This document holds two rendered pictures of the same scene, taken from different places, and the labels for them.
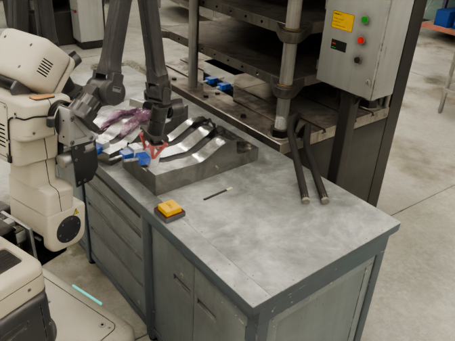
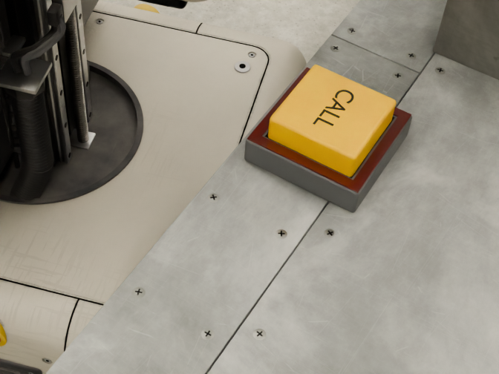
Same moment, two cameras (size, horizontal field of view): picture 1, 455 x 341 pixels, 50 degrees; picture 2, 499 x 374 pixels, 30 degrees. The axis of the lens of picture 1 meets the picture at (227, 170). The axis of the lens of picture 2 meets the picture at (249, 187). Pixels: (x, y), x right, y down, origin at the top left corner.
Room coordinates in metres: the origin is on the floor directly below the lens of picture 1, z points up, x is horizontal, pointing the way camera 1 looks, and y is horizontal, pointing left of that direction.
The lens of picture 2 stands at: (1.19, -0.17, 1.25)
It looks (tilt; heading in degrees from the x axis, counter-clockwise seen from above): 51 degrees down; 67
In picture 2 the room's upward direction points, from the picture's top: 6 degrees clockwise
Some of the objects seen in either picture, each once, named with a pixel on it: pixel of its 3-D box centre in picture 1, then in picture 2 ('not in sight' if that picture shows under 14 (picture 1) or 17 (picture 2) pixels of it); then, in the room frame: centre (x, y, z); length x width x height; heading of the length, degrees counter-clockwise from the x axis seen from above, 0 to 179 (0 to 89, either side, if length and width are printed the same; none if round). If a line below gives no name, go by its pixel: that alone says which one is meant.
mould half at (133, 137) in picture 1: (130, 124); not in sight; (1.98, 0.45, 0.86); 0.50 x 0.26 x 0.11; 147
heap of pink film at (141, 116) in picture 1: (130, 116); not in sight; (1.97, 0.44, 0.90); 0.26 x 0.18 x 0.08; 147
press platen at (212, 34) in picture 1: (261, 57); not in sight; (2.77, -0.15, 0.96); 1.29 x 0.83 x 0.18; 40
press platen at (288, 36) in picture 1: (264, 13); not in sight; (2.77, -0.15, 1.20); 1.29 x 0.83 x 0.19; 40
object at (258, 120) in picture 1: (255, 88); not in sight; (2.78, -0.14, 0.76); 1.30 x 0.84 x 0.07; 40
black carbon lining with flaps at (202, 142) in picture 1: (187, 138); not in sight; (1.76, 0.17, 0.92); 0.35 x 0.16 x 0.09; 130
